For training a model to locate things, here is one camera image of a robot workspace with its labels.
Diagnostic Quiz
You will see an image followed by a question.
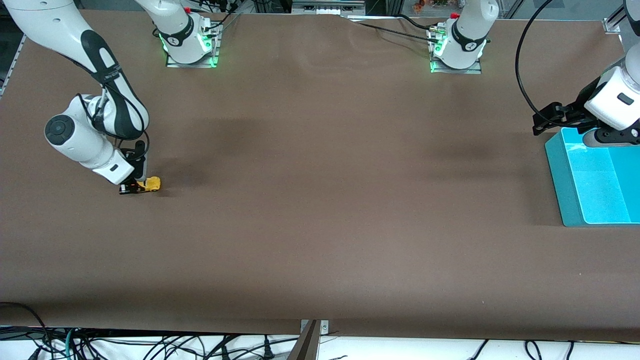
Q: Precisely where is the yellow beetle toy car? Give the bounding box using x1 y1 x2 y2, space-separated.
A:
131 176 162 194

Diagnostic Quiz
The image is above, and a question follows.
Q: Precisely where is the teal plastic bin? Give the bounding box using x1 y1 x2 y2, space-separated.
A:
544 126 640 228

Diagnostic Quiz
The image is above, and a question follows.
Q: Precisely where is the brown table cover sheet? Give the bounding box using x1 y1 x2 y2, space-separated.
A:
0 9 640 343

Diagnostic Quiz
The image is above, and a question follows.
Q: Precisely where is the grey power strip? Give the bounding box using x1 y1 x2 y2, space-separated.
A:
292 0 366 15

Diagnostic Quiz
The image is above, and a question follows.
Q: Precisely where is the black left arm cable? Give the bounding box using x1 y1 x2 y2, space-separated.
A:
515 0 568 126

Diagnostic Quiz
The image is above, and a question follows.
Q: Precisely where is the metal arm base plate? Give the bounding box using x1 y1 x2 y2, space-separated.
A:
166 22 221 69
430 27 483 75

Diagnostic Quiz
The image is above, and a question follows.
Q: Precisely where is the thick black floor cable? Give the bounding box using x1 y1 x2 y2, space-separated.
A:
0 301 51 360

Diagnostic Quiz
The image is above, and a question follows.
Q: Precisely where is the black arm base cable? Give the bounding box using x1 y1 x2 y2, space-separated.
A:
197 0 241 31

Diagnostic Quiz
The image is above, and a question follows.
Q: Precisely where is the black cable on table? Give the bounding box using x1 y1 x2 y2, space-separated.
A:
356 22 441 43
397 14 438 32

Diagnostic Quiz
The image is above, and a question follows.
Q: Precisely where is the dark camera mount beam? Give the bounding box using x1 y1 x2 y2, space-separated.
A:
287 320 321 360

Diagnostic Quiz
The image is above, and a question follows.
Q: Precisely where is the small metal edge bracket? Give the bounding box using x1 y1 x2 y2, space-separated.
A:
301 320 330 336

